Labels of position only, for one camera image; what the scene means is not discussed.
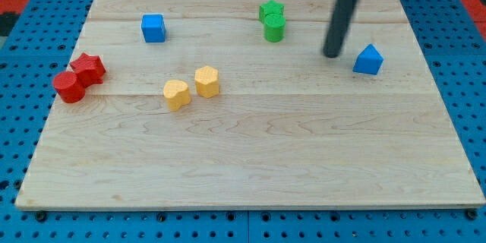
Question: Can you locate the blue cube block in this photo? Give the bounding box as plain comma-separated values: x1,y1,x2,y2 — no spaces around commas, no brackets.
141,14,166,43

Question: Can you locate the wooden board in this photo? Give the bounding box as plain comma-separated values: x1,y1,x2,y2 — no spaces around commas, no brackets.
16,0,485,211

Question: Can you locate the yellow hexagon block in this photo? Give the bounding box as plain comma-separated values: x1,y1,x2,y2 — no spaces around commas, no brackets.
194,66,219,98

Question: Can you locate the yellow heart block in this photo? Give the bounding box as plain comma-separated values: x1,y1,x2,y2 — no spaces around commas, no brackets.
163,80,191,112

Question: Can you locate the green cylinder block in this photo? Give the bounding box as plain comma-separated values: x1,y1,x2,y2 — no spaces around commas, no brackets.
264,14,286,43

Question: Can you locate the green star block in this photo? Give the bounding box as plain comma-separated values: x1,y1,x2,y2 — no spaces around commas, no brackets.
258,0,285,23

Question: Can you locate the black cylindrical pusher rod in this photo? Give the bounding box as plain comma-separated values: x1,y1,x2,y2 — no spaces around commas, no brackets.
322,0,358,58

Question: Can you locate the red star block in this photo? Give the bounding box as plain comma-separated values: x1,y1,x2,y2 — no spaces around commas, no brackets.
70,53,106,87

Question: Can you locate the red cylinder block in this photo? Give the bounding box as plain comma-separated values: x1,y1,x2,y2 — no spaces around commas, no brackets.
52,71,85,103

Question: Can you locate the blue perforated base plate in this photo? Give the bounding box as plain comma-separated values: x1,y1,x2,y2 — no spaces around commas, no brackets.
1,0,485,242

